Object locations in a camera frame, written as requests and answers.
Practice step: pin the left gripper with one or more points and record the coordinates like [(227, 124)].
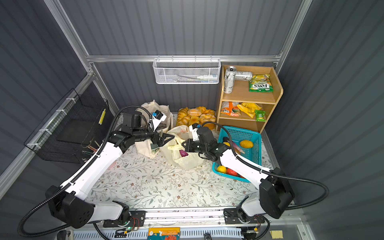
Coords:
[(156, 140)]

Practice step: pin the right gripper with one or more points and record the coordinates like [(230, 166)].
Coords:
[(189, 148)]

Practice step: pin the yellow plastic grocery bag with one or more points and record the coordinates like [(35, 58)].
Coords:
[(175, 153)]

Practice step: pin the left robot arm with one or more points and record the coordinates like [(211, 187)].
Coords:
[(67, 203)]

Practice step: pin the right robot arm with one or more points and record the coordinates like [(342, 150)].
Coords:
[(275, 192)]

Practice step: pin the round sugared bread loaf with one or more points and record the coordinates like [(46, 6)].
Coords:
[(208, 118)]

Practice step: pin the purple onion right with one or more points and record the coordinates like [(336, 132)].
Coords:
[(183, 153)]

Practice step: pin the square bread roll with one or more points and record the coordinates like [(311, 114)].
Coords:
[(194, 120)]

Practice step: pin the braided bread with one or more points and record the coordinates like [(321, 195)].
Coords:
[(183, 118)]

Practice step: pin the yellow fruit bottom left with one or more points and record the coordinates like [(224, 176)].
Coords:
[(222, 169)]

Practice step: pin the purple eggplant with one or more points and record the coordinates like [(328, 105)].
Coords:
[(227, 142)]

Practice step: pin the yellow bread tray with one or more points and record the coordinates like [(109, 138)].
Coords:
[(204, 110)]

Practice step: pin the sugared bun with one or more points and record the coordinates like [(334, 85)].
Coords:
[(194, 112)]

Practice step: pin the red tomato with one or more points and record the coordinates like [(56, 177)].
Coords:
[(231, 172)]

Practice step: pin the yellow corn piece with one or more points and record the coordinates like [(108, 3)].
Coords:
[(246, 144)]

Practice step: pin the orange snack packet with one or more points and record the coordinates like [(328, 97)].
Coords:
[(230, 109)]

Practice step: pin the yellow snack packet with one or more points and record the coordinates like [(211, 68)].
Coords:
[(249, 108)]

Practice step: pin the small green packet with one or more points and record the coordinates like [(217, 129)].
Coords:
[(260, 116)]

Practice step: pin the toothpaste tube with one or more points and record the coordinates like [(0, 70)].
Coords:
[(208, 78)]

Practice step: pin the wooden shelf unit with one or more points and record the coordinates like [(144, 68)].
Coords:
[(241, 93)]

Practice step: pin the tall white energy can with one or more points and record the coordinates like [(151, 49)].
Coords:
[(229, 79)]

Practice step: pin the lying white can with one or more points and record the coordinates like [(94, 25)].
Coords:
[(243, 76)]

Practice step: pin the green candy bag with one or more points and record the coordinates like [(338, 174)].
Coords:
[(261, 84)]

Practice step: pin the teal orange card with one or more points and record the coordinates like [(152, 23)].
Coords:
[(164, 233)]

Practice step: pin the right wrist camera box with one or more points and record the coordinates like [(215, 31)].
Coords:
[(193, 129)]

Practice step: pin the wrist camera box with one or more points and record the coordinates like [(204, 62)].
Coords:
[(193, 129), (156, 118)]

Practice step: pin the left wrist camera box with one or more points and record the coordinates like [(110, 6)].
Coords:
[(156, 118)]

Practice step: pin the white wire wall basket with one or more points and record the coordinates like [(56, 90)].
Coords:
[(185, 72)]

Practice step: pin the black wire wall basket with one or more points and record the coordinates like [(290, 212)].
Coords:
[(81, 118)]

